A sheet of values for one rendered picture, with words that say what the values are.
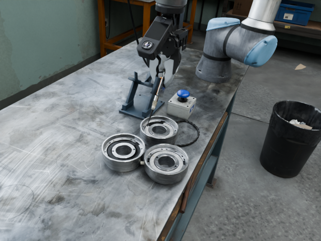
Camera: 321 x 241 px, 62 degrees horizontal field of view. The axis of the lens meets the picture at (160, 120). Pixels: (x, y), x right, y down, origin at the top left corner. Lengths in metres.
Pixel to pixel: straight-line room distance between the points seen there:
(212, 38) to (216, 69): 0.12
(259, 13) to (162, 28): 0.41
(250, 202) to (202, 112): 0.97
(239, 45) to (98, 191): 0.67
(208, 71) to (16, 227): 0.82
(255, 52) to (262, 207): 1.05
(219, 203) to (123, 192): 1.12
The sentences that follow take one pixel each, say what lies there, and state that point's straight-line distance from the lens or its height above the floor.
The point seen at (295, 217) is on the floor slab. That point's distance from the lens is 1.80.
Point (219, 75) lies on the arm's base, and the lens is 1.09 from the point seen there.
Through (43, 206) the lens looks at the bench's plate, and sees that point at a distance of 0.61.
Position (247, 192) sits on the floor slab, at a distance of 1.79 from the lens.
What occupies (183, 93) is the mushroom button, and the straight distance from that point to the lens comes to 0.82.
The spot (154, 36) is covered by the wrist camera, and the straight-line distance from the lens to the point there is 0.64.
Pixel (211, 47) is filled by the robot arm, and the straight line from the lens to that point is 1.06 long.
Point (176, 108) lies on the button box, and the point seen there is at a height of 0.83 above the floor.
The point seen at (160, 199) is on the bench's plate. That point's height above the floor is 0.80.
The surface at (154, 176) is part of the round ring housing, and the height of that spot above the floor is 0.83.
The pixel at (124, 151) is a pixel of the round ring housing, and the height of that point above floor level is 0.81.
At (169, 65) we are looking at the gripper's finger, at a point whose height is 0.99.
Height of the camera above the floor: 1.26
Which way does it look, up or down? 35 degrees down
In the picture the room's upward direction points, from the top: 5 degrees clockwise
